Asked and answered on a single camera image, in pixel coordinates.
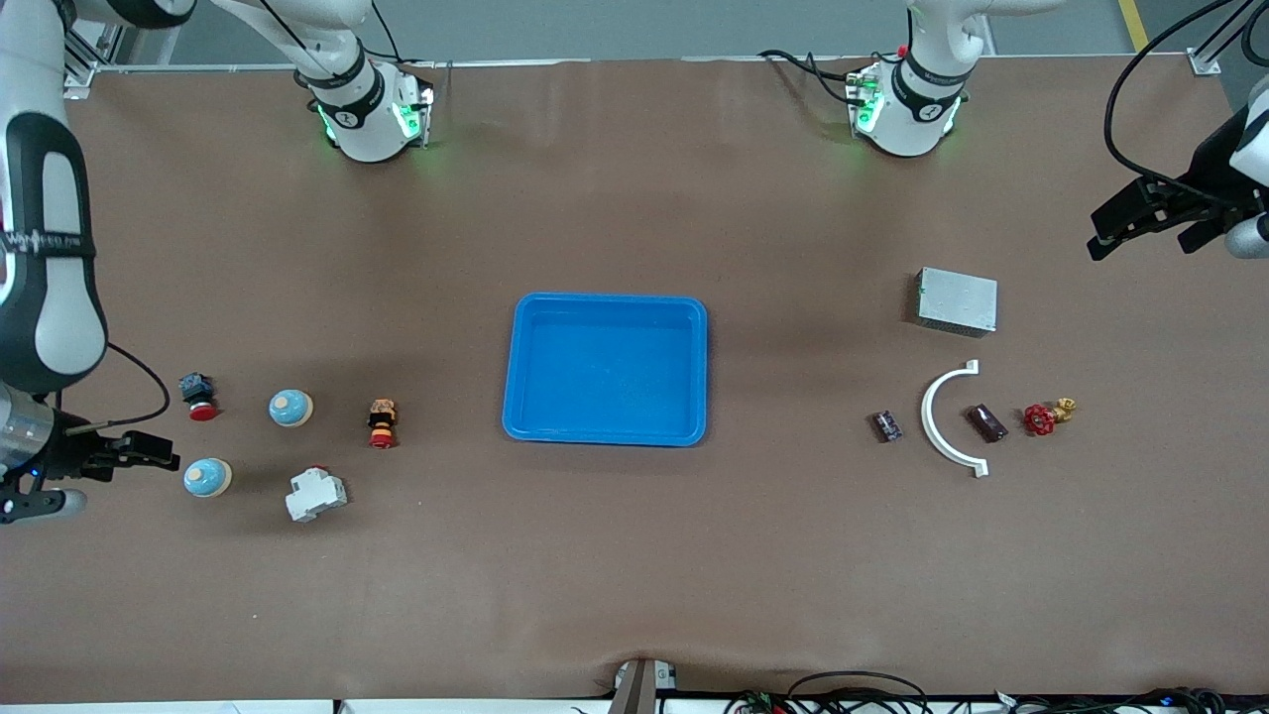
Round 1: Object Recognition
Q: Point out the blue round bell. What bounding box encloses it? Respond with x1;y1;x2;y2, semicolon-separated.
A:
268;388;314;428
183;457;233;499

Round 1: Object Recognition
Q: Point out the red button with dark body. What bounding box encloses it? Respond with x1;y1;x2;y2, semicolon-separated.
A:
178;372;220;422

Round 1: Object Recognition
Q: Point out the white circuit breaker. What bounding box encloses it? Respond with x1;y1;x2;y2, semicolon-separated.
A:
286;465;349;524

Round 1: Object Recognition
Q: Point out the grey metal power supply box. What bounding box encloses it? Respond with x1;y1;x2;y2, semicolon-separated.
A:
914;267;999;338

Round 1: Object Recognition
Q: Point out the red handwheel brass valve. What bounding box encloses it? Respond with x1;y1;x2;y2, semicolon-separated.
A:
1022;397;1079;438

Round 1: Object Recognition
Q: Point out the blue plastic tray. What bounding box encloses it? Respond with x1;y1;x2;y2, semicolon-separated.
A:
502;292;709;448

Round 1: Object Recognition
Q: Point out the brown table cover mat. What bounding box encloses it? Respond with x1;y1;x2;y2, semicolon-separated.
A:
0;55;1269;705

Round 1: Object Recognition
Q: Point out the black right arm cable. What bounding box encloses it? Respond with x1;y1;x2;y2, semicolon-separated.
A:
59;340;172;431

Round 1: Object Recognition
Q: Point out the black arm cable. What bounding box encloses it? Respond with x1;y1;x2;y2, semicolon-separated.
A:
59;340;172;431
1104;0;1269;199

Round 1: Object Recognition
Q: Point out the black right camera mount plate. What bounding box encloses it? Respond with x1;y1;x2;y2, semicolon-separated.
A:
0;474;60;525

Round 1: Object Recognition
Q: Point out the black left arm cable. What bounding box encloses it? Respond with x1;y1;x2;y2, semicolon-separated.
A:
1104;0;1269;199

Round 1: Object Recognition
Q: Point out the aluminium frame profile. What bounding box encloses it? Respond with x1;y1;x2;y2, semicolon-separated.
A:
1188;0;1269;76
59;0;135;95

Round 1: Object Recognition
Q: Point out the white curved plastic bracket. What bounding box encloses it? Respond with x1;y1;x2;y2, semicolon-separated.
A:
920;359;991;479

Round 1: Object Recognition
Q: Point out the black base cable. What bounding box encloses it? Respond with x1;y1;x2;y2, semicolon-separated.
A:
758;48;868;108

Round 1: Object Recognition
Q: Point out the black cable bundle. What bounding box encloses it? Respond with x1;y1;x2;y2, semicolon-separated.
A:
722;684;1269;714

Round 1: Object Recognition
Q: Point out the black looped cable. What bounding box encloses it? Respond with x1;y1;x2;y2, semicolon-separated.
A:
786;670;930;714

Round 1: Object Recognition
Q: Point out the grey metal clamp bracket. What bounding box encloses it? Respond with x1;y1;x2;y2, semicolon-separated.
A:
608;657;681;714

